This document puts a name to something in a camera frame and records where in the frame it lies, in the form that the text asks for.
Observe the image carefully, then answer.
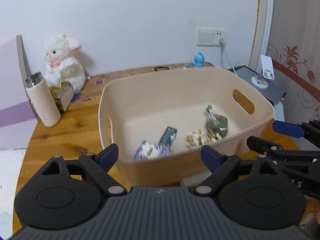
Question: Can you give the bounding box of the dark tablet device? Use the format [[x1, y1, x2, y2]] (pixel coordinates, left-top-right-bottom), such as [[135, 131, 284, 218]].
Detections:
[[235, 66, 286, 105]]

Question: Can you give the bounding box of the light blue towel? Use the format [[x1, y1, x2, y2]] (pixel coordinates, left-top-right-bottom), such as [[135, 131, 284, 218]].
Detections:
[[273, 101, 285, 121]]

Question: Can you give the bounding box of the beige plastic storage basket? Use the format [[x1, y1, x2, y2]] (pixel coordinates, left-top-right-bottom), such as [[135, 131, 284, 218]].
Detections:
[[98, 67, 274, 186]]

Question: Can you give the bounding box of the white purple headboard panel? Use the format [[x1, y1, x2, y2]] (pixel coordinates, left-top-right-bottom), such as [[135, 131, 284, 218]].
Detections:
[[0, 35, 37, 150]]

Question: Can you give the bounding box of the blue white porcelain pattern box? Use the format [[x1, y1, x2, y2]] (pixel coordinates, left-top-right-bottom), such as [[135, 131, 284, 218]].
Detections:
[[133, 140, 172, 161]]

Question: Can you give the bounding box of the white rectangular box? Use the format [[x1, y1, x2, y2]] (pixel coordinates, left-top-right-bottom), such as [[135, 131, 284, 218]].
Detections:
[[180, 170, 212, 187]]

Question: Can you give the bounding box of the floral fabric scrunchie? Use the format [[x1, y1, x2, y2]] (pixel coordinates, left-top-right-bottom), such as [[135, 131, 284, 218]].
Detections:
[[185, 129, 213, 148]]

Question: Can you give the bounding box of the cream thermos bottle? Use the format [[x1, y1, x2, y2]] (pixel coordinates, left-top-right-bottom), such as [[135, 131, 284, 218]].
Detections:
[[25, 72, 61, 127]]

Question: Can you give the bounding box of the small blue card box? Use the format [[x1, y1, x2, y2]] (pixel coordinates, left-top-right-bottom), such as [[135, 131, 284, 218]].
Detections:
[[158, 126, 177, 148]]

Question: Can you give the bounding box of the blue bird figurine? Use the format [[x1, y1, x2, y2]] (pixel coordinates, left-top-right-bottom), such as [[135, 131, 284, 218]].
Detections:
[[191, 53, 205, 68]]

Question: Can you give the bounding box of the white plush lamb toy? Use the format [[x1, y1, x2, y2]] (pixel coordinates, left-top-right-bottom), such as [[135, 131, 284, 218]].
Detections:
[[44, 34, 86, 94]]

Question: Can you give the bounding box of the green bag of seeds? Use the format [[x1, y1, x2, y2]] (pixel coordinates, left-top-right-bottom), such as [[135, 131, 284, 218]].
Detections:
[[205, 105, 228, 139]]

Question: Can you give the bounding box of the tissue box with tissue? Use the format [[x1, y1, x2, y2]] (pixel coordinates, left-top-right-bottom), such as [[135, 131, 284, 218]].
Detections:
[[44, 74, 74, 113]]

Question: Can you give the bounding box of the white phone stand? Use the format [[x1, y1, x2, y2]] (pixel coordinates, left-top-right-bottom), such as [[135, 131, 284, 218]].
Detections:
[[251, 55, 275, 89]]

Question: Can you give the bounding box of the white plug and cable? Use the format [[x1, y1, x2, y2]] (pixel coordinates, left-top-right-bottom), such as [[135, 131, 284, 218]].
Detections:
[[218, 37, 239, 75]]

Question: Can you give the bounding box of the white wall switch socket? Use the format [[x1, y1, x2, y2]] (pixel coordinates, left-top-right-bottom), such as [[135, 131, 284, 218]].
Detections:
[[196, 27, 228, 47]]

